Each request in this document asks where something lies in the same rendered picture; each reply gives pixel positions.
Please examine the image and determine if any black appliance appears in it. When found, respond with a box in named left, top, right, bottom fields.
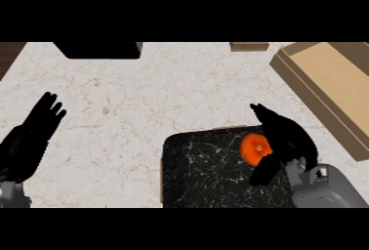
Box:
left=51, top=42, right=144, bottom=61

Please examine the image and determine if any small brown wooden block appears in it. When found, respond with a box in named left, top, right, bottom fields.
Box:
left=228, top=42, right=271, bottom=53

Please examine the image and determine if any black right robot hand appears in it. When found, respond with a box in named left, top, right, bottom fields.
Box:
left=248, top=103, right=320, bottom=188

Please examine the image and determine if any dark brown wooden panel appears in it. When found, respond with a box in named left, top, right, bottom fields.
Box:
left=0, top=42, right=29, bottom=81

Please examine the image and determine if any black marble tray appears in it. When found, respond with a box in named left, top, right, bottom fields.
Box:
left=159, top=125, right=296, bottom=209

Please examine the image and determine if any orange squash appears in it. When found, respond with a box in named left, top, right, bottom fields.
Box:
left=237, top=132, right=274, bottom=168

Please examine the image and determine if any brown cardboard box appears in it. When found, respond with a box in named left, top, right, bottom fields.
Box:
left=268, top=42, right=369, bottom=162

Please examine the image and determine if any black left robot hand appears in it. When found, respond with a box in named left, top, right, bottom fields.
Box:
left=0, top=91, right=68, bottom=185

